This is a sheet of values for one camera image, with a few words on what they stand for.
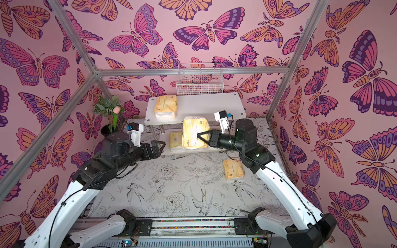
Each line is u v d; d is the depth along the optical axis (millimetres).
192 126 616
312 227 369
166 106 728
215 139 538
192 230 732
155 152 558
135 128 557
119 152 461
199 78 950
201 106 760
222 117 579
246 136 487
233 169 876
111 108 854
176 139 958
